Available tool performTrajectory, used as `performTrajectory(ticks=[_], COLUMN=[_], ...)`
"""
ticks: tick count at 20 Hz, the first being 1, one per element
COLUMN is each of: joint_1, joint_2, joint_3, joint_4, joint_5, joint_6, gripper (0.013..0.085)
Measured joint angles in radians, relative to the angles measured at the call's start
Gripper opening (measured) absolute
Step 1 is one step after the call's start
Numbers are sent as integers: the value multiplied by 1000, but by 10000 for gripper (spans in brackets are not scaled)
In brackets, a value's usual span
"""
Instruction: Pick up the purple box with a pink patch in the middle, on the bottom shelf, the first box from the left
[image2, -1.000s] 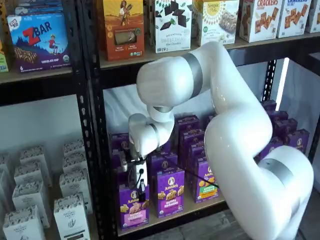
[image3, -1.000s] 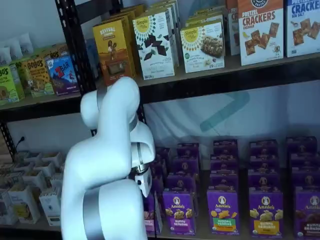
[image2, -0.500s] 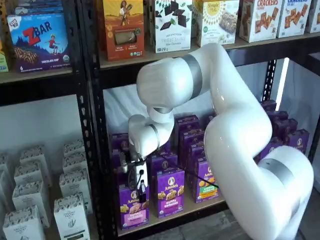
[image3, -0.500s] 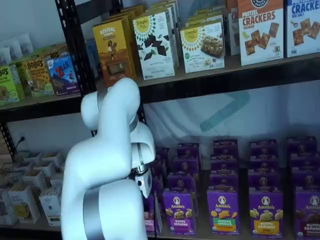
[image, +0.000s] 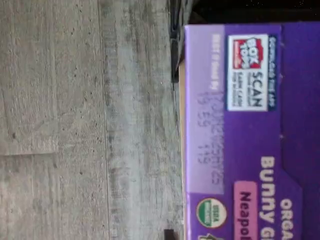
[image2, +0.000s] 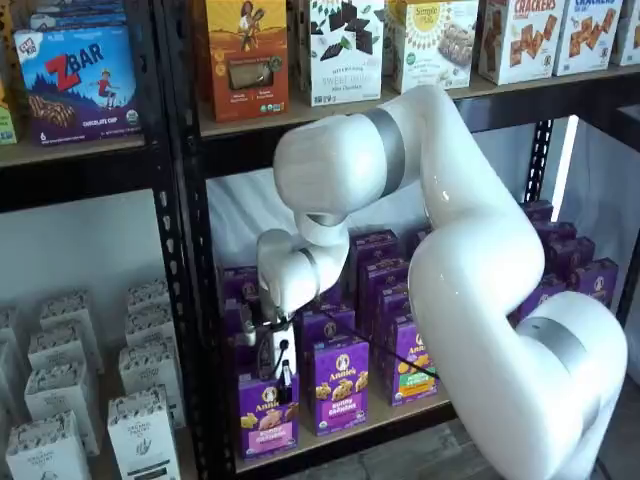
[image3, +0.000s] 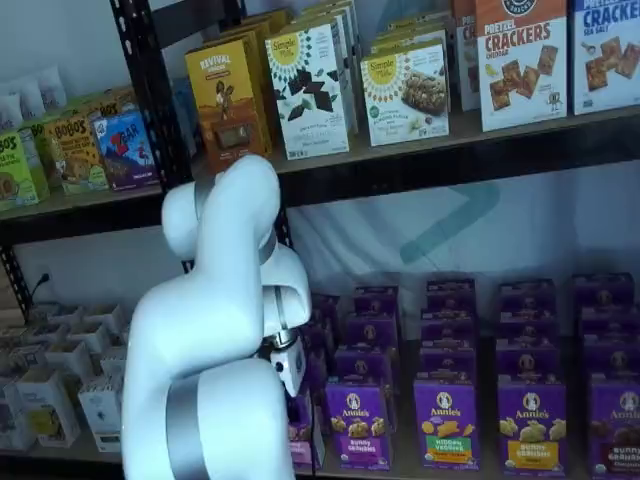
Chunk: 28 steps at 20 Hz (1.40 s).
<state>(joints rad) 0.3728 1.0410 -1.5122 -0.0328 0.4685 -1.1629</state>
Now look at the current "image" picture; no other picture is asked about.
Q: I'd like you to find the purple Annie's box pink patch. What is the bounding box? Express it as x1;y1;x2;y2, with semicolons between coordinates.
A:
183;23;320;240

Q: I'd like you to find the wooden shelf board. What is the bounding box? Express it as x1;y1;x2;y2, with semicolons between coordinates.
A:
178;63;186;226

